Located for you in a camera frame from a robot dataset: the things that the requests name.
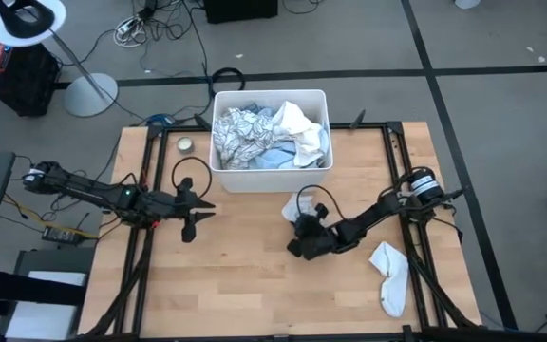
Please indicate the white round object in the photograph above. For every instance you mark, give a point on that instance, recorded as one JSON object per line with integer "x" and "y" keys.
{"x": 465, "y": 4}

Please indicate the white sock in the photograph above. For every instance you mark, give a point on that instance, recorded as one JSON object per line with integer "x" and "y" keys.
{"x": 297, "y": 204}
{"x": 392, "y": 280}

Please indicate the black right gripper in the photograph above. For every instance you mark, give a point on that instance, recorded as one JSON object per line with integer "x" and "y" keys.
{"x": 318, "y": 235}

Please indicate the black box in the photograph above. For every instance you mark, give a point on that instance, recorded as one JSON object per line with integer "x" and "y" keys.
{"x": 240, "y": 9}

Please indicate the white floor lamp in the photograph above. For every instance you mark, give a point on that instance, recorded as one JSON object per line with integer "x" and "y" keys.
{"x": 90, "y": 95}

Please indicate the white leaf print garment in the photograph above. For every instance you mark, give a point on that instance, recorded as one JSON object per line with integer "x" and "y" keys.
{"x": 240, "y": 135}

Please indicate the white plastic laundry basket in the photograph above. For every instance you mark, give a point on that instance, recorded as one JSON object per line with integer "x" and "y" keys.
{"x": 273, "y": 183}

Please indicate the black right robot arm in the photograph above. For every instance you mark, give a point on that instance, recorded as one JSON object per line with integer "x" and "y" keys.
{"x": 373, "y": 216}

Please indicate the white power strip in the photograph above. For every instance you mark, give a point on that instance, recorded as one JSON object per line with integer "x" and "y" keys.
{"x": 128, "y": 28}

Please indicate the black aluminium table frame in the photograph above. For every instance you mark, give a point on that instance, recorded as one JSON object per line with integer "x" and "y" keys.
{"x": 368, "y": 126}

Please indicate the light blue patterned shirt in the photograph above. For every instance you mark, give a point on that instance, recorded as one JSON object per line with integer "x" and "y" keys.
{"x": 323, "y": 142}

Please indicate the small round metal tin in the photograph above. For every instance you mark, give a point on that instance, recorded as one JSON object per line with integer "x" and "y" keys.
{"x": 185, "y": 145}

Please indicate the grey cabinet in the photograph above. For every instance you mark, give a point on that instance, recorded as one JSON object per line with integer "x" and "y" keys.
{"x": 55, "y": 259}

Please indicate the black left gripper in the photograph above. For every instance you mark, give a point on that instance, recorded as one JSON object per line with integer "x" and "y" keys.
{"x": 185, "y": 209}

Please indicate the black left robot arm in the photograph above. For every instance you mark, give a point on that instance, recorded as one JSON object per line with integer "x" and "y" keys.
{"x": 88, "y": 190}

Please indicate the black power brick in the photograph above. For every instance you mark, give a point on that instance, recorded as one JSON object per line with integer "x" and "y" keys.
{"x": 60, "y": 235}

